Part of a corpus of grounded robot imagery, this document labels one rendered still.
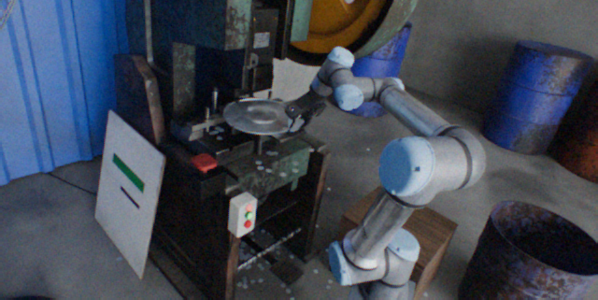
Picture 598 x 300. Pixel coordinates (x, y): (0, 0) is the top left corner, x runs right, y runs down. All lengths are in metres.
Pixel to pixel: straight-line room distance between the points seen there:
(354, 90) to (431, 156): 0.38
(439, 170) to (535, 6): 3.59
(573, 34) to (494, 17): 0.69
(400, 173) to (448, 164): 0.09
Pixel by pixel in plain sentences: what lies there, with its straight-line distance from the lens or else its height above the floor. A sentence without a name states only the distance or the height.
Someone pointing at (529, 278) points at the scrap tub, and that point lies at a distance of 1.74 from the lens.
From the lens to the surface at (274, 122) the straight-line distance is 1.37.
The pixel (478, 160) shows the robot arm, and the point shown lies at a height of 1.05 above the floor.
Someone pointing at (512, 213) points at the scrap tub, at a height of 0.41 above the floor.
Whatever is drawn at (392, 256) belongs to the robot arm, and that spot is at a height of 0.65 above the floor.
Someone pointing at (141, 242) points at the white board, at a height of 0.16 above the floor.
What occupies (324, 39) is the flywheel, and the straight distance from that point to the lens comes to 1.57.
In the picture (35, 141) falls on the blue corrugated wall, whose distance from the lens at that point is 2.48.
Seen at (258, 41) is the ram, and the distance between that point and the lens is 1.33.
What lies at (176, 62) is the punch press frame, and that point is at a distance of 1.47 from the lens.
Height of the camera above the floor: 1.39
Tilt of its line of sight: 27 degrees down
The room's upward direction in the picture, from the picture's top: 9 degrees clockwise
